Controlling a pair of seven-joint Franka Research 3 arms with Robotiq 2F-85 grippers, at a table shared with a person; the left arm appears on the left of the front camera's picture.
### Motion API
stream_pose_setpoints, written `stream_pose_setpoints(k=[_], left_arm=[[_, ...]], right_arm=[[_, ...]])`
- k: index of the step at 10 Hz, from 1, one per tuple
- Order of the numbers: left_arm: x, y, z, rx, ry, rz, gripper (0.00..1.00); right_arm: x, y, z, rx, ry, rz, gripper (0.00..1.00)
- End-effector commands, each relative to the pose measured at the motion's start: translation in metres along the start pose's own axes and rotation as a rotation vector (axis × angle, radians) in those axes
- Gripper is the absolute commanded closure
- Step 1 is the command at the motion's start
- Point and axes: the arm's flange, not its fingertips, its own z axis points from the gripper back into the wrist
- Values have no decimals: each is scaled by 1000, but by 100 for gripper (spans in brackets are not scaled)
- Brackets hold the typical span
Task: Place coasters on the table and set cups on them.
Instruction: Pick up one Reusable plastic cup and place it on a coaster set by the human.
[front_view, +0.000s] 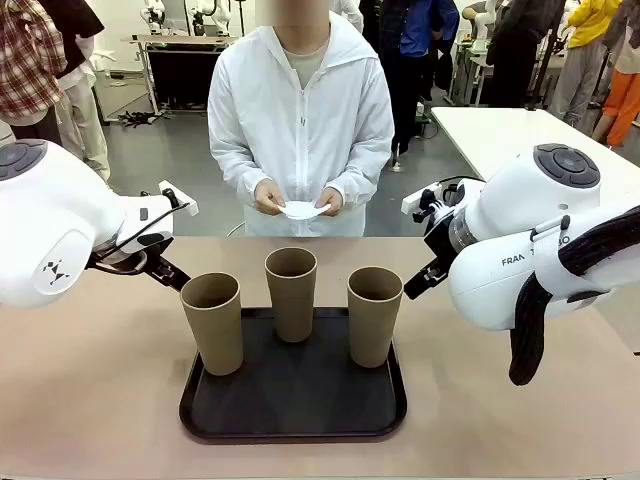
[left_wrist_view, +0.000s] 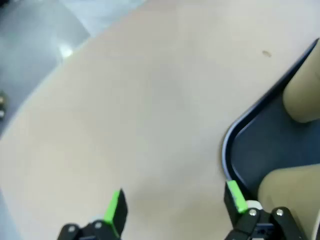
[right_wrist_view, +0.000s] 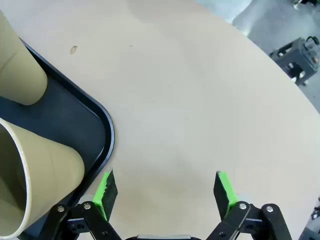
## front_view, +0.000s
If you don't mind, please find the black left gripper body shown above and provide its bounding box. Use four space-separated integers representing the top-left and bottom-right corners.
92 232 175 276

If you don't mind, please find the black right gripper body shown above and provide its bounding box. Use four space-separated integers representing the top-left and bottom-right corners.
422 213 459 267

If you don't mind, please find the tall brown paper cup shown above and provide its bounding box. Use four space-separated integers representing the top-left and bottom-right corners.
347 266 405 370
180 272 245 377
264 247 319 344

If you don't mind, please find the white paper doily coaster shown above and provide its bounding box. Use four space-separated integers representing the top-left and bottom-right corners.
275 199 333 222

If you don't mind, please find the white sleeved left forearm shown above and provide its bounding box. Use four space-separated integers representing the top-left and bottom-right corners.
327 144 395 207

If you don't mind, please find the white sleeved right forearm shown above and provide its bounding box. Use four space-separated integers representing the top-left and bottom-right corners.
207 139 267 207

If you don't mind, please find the person's left hand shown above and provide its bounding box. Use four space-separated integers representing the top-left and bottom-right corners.
314 185 346 218

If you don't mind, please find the person's right hand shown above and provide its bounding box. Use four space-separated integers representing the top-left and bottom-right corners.
253 179 288 217

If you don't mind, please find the white background table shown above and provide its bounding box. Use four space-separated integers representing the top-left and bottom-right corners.
429 105 640 184

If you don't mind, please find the person in beige trousers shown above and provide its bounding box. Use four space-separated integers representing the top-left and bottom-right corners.
39 0 113 185

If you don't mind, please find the black plastic serving tray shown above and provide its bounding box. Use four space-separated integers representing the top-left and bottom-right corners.
178 306 409 444

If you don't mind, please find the person in white jacket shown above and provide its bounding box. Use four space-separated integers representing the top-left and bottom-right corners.
206 0 397 239

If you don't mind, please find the background workbench with black panel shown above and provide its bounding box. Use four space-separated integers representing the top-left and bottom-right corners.
127 33 242 115

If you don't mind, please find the black stand pole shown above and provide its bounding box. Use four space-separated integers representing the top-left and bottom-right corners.
524 0 562 112

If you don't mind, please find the person in black coat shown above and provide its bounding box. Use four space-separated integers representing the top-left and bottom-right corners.
485 0 552 109

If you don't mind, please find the person in blue jacket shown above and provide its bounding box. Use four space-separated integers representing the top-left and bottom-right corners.
378 0 461 157

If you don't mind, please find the person in orange trousers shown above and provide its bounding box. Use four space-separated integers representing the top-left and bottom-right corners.
591 0 640 149

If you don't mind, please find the person in yellow top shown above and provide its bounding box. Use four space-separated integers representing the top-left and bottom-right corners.
547 0 624 124

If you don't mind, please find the person in plaid shirt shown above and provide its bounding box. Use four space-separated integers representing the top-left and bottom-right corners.
0 0 69 147

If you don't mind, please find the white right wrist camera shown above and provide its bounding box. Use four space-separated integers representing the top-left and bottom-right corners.
401 183 444 214

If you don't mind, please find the black braided right arm cable sleeve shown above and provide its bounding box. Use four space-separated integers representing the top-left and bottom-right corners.
508 205 640 387

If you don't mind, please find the black cable heap on floor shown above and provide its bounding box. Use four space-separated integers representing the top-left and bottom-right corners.
116 109 169 129

